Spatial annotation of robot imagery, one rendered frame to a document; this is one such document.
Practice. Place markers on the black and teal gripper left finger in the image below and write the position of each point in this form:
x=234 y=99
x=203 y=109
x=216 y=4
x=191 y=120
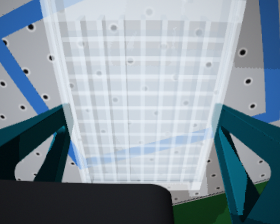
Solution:
x=20 y=139

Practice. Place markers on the blue tape outline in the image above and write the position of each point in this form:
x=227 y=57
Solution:
x=269 y=15

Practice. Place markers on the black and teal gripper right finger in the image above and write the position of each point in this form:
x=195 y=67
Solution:
x=264 y=140

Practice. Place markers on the grey rectangular base plate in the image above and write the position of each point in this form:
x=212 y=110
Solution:
x=245 y=93

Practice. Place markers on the white well plate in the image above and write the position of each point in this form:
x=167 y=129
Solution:
x=172 y=148

